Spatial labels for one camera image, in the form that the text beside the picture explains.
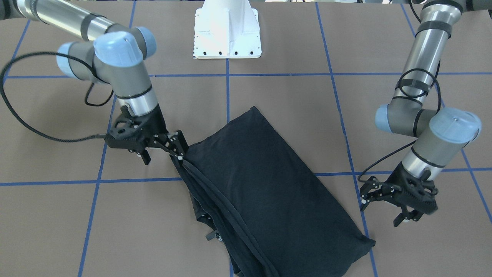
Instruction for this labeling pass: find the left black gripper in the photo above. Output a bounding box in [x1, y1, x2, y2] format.
[359, 162, 423, 227]

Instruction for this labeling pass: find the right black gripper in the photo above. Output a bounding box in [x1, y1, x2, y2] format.
[133, 105, 189, 165]

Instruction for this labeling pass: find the black graphic t-shirt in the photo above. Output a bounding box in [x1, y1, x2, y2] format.
[173, 107, 376, 277]

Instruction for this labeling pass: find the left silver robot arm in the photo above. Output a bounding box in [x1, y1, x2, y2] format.
[358, 0, 491, 227]

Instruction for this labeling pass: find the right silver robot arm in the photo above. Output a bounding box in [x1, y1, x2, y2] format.
[1, 0, 188, 167]

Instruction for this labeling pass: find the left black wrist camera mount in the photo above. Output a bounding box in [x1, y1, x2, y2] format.
[407, 179, 438, 215]

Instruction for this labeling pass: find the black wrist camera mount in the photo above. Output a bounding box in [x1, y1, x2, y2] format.
[407, 179, 438, 215]
[104, 105, 145, 153]

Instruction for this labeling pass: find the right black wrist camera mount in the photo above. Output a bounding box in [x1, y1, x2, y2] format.
[104, 105, 145, 153]

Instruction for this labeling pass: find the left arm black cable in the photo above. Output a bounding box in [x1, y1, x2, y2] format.
[357, 0, 442, 184]

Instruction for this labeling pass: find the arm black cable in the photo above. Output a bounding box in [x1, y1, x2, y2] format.
[357, 0, 442, 184]
[0, 52, 116, 143]

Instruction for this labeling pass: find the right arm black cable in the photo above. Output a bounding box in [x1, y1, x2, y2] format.
[0, 52, 116, 143]

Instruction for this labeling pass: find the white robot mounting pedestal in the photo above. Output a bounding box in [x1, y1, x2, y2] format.
[193, 0, 262, 59]

